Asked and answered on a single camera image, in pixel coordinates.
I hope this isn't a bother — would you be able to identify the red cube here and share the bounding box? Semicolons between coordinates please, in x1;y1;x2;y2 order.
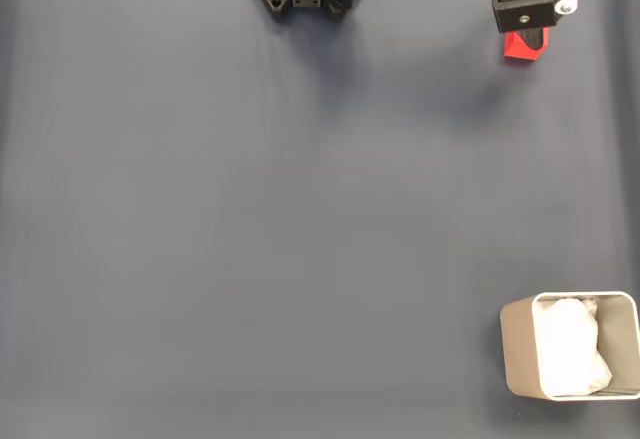
503;26;551;64

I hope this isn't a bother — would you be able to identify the beige open box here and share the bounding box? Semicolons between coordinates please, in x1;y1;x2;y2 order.
499;291;640;403

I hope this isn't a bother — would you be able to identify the white crumpled paper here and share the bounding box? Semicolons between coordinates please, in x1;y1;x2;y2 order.
534;297;614;396

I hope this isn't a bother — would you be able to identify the dark blue table mat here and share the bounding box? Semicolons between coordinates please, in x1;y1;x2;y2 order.
0;0;640;439

